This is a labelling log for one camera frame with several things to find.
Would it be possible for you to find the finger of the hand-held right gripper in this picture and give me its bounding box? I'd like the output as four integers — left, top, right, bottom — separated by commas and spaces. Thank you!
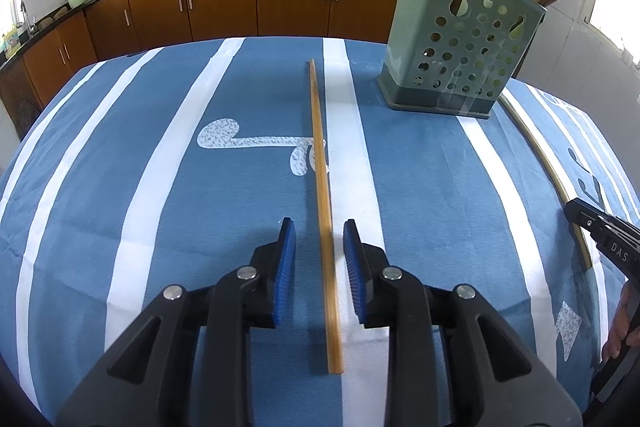
565, 198, 640, 281

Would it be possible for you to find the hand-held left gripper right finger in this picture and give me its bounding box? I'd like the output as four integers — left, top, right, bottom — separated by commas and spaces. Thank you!
343, 218, 584, 427

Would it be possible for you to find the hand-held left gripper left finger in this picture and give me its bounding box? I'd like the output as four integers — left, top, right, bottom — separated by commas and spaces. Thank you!
55, 217, 297, 427

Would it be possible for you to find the dark curved wooden chopstick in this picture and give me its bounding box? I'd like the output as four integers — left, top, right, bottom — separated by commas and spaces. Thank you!
499, 93, 595, 272

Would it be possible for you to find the green perforated chopstick holder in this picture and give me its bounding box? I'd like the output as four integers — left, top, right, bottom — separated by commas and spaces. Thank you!
376, 0, 548, 122

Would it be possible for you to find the person's right hand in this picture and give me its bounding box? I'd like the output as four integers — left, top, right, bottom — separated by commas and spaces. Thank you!
601, 282, 635, 363

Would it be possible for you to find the blue white striped tablecloth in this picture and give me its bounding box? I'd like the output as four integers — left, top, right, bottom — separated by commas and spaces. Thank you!
0, 36, 640, 427

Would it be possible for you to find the bright window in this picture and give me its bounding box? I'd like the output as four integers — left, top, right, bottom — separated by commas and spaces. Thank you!
589, 0, 640, 74

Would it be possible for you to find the yellow green sponge pack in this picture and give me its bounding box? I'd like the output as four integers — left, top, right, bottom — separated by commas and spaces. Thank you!
2, 27, 22, 56

